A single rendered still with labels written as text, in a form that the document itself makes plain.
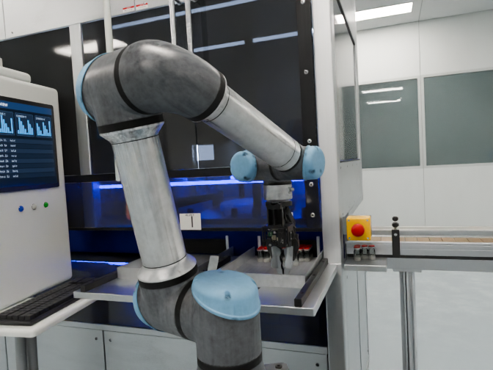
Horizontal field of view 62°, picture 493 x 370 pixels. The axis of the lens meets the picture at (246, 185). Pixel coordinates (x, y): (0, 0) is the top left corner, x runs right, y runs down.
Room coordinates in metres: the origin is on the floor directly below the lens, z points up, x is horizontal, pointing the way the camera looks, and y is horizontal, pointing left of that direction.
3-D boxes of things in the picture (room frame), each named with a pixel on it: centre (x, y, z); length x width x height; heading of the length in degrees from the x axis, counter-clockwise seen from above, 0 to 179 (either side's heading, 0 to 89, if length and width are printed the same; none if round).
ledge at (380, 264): (1.32, -0.38, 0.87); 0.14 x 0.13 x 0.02; 160
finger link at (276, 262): (1.08, -0.07, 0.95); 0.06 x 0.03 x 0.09; 160
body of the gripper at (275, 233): (1.07, -0.08, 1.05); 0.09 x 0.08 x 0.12; 160
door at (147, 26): (1.55, 0.39, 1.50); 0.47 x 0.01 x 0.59; 70
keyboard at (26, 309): (1.31, 0.64, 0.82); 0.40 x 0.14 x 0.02; 167
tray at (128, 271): (1.38, 0.24, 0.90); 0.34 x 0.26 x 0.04; 160
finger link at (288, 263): (1.07, -0.10, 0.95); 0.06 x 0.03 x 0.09; 160
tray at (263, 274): (1.27, -0.08, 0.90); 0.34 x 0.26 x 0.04; 160
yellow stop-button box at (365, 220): (1.29, -0.35, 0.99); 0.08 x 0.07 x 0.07; 160
